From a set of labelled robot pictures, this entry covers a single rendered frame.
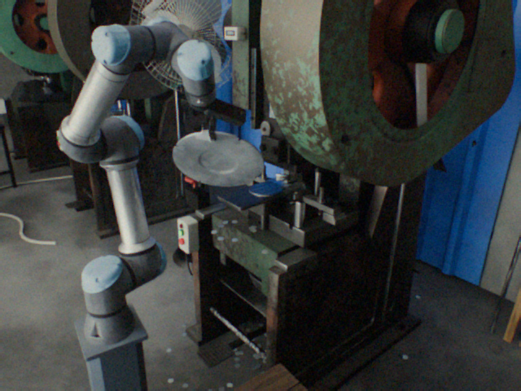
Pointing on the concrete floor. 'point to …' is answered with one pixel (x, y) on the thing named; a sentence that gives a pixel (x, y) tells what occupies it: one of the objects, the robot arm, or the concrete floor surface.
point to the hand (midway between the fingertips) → (215, 137)
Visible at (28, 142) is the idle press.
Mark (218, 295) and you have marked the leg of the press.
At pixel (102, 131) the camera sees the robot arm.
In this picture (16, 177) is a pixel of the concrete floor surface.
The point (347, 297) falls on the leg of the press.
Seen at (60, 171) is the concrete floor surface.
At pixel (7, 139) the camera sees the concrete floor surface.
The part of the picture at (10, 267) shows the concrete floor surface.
